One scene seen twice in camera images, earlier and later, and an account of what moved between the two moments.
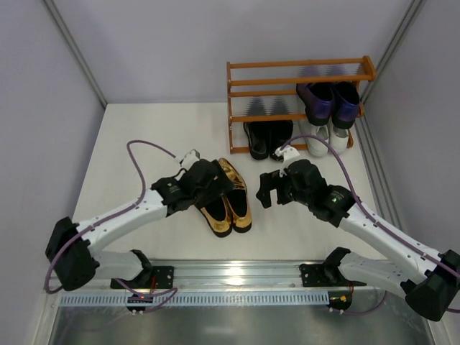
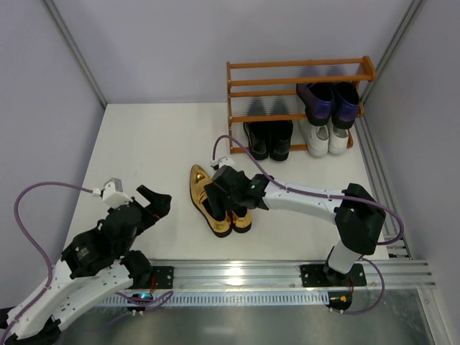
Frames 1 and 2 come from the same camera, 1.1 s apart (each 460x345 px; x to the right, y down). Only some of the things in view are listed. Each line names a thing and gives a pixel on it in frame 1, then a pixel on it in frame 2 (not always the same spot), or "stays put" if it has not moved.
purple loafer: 346,103 stays put
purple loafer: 318,100 stays put
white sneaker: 338,139 stays put
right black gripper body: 281,185 → 223,192
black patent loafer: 259,135 stays put
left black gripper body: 210,183 → 142,210
